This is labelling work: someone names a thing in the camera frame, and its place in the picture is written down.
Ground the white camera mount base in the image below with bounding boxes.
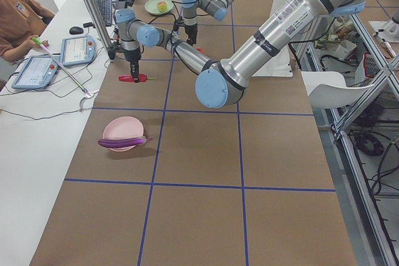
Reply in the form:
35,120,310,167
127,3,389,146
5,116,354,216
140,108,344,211
252,46,293,77

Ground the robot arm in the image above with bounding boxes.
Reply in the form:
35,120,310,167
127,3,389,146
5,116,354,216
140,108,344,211
115,0,365,108
179,0,234,45

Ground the peach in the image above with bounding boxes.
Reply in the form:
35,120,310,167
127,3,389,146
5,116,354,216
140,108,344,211
156,1,168,13

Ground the person in brown shirt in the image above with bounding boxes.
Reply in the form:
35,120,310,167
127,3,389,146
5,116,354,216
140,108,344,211
1,0,55,63

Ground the red chili pepper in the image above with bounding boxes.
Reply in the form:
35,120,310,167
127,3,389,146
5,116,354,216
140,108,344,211
118,74,155,83

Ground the black keyboard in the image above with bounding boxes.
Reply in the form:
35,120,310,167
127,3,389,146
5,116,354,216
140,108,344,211
95,0,113,27

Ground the near teach pendant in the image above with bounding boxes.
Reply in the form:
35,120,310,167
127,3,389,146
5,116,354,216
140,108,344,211
12,55,58,89

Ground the red pomegranate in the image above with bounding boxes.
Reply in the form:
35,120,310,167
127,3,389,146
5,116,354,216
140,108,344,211
196,48,205,54

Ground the white chair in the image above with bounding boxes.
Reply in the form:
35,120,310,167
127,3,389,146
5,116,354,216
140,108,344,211
301,71,374,109

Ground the aluminium frame post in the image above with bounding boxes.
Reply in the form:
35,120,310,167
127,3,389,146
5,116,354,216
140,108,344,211
84,0,115,62

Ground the metal grabber stick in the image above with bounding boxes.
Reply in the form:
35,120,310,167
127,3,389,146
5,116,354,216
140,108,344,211
31,37,94,98

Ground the pink plate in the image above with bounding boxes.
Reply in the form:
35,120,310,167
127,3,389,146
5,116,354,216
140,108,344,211
102,116,144,140

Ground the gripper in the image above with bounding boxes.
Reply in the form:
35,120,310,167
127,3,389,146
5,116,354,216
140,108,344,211
185,24,198,45
124,48,141,83

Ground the purple eggplant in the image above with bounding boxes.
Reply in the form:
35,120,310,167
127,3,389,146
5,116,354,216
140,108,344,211
98,136,151,149

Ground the black mouse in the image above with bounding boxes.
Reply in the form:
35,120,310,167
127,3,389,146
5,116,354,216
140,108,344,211
69,26,84,35

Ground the teach pendant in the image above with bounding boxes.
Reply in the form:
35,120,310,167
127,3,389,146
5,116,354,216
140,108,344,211
12,55,58,89
60,36,96,67

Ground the far teach pendant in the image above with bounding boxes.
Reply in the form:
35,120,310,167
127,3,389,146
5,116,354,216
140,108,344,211
60,36,96,67

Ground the green plate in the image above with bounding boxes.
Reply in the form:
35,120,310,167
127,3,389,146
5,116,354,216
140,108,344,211
144,0,174,16

